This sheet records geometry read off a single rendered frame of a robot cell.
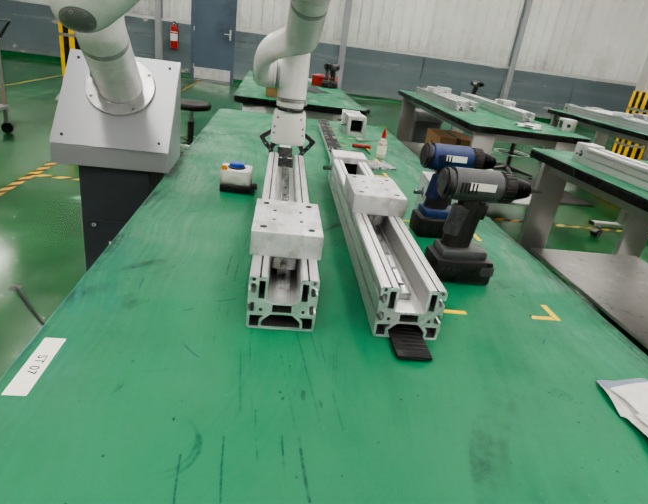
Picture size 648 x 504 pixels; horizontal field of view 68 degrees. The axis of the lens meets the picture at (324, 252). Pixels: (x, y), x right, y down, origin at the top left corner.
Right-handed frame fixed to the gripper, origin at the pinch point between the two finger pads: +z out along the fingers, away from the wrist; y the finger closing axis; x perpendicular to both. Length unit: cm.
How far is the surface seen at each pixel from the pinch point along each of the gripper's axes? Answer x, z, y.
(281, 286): 81, 0, 0
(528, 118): -243, 1, -197
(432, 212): 41, -1, -35
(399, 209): 53, -5, -23
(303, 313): 85, 2, -3
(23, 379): 99, 5, 29
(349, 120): -87, -2, -30
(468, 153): 40, -16, -40
